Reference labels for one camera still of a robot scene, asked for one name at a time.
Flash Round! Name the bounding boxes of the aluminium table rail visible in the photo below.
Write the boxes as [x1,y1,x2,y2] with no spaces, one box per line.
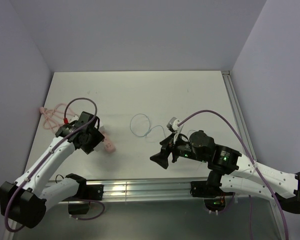
[4,71,291,240]

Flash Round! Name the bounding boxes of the thin light blue cable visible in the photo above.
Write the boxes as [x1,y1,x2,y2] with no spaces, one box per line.
[129,113,203,142]

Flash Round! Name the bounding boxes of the pink power strip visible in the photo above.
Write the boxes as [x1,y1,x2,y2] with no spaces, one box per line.
[102,136,116,153]

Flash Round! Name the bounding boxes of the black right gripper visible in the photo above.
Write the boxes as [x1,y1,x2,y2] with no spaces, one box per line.
[149,131,208,168]

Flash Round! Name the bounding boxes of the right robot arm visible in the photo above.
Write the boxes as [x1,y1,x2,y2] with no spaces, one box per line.
[150,130,300,214]

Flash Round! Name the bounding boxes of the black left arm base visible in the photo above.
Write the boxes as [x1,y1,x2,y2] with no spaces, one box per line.
[67,184,105,218]

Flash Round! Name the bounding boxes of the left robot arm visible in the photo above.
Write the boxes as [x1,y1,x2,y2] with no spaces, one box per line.
[0,111,105,232]

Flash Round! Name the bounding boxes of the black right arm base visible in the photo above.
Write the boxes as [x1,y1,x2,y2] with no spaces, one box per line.
[190,180,234,198]

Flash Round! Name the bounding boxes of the pink power strip cord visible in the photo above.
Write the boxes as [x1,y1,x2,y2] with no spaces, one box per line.
[38,102,78,131]

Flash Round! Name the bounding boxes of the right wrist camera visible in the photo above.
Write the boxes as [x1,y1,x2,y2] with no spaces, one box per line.
[166,117,183,144]

